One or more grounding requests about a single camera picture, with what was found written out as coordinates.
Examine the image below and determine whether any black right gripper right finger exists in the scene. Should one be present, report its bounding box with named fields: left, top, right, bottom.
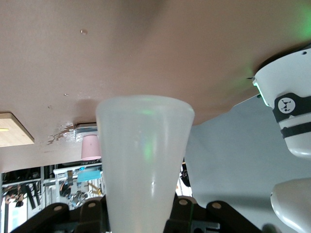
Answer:
left=165, top=197, right=264, bottom=233

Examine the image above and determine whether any wooden cutting board metal handle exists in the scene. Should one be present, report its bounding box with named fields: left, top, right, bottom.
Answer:
left=0, top=112, right=35, bottom=148

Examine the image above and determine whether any translucent squeeze bottle orange cap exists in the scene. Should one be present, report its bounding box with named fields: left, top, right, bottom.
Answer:
left=95, top=95, right=195, bottom=233

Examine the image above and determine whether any grey digital kitchen scale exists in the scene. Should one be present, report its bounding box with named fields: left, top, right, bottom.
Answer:
left=72, top=122, right=99, bottom=144

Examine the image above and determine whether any pink plastic cup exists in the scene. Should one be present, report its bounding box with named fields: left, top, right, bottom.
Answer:
left=81, top=134, right=102, bottom=161

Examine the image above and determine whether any cluttered background workbench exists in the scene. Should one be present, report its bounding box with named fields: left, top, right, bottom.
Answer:
left=0, top=157, right=193, bottom=233

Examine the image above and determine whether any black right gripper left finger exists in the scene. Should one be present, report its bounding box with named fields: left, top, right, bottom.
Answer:
left=9, top=196, right=109, bottom=233

